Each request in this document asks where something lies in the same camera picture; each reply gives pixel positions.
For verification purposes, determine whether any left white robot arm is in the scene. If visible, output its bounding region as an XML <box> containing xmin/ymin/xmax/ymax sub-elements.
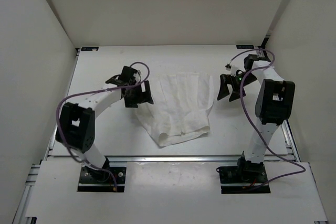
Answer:
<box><xmin>55</xmin><ymin>65</ymin><xmax>153</xmax><ymax>182</ymax></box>

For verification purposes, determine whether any aluminium frame rail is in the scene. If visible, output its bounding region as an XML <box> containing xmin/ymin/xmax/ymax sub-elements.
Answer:
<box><xmin>46</xmin><ymin>153</ymin><xmax>295</xmax><ymax>163</ymax></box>

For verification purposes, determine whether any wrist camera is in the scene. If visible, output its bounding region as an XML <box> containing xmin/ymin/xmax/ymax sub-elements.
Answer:
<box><xmin>133</xmin><ymin>70</ymin><xmax>142</xmax><ymax>82</ymax></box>
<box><xmin>225</xmin><ymin>63</ymin><xmax>239</xmax><ymax>76</ymax></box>

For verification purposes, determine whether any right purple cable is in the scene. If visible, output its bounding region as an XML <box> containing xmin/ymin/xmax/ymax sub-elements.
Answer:
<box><xmin>225</xmin><ymin>48</ymin><xmax>307</xmax><ymax>190</ymax></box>

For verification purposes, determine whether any white pleated skirt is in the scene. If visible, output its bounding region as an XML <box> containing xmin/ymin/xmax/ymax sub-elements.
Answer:
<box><xmin>135</xmin><ymin>72</ymin><xmax>214</xmax><ymax>147</ymax></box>

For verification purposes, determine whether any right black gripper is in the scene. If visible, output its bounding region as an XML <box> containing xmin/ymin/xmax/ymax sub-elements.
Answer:
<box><xmin>216</xmin><ymin>72</ymin><xmax>257</xmax><ymax>102</ymax></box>

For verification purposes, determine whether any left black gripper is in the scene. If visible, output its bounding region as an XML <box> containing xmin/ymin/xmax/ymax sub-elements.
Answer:
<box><xmin>124</xmin><ymin>80</ymin><xmax>153</xmax><ymax>108</ymax></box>

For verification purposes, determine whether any purple cable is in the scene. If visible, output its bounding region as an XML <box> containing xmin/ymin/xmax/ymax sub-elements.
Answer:
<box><xmin>56</xmin><ymin>61</ymin><xmax>151</xmax><ymax>190</ymax></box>
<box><xmin>225</xmin><ymin>48</ymin><xmax>307</xmax><ymax>190</ymax></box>

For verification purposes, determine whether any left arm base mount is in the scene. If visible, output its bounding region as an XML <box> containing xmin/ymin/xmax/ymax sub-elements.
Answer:
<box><xmin>77</xmin><ymin>165</ymin><xmax>127</xmax><ymax>193</ymax></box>

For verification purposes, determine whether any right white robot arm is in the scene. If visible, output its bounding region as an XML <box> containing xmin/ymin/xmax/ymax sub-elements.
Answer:
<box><xmin>217</xmin><ymin>54</ymin><xmax>295</xmax><ymax>182</ymax></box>

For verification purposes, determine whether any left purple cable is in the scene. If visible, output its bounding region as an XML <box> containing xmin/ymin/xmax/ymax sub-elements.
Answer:
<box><xmin>56</xmin><ymin>61</ymin><xmax>151</xmax><ymax>190</ymax></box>

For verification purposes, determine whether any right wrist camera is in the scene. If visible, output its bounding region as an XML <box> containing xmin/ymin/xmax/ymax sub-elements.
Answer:
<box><xmin>225</xmin><ymin>63</ymin><xmax>239</xmax><ymax>76</ymax></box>

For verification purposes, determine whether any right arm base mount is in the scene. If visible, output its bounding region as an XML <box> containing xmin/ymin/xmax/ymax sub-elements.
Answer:
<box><xmin>216</xmin><ymin>156</ymin><xmax>271</xmax><ymax>195</ymax></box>

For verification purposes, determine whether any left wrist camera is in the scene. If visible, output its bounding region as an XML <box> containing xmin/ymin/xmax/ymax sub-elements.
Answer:
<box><xmin>133</xmin><ymin>70</ymin><xmax>142</xmax><ymax>82</ymax></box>

